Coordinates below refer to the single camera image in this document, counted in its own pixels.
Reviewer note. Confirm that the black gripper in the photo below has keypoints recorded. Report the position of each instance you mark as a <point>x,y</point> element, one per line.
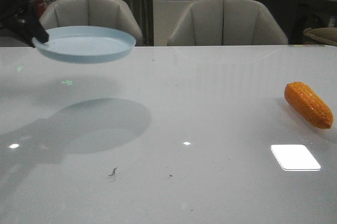
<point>19,16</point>

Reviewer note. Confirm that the light blue plate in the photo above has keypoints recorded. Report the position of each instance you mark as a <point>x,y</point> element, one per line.
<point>86,44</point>

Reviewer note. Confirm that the orange corn cob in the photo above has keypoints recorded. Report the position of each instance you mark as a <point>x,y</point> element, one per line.
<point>309,105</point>

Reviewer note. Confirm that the red fire extinguisher box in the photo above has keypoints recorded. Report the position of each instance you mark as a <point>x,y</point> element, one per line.
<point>39,8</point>

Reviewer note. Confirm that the grey chair on left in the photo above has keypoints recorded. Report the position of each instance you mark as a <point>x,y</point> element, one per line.
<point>103,13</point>

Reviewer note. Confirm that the grey chair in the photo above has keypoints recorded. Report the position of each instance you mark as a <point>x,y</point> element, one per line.
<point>103,13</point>
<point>226,23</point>

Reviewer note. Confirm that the grey chair on right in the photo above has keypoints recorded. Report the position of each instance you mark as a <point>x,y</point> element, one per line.
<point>226,23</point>

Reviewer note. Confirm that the brown cushioned sofa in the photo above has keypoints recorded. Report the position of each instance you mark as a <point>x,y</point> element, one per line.
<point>322,36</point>

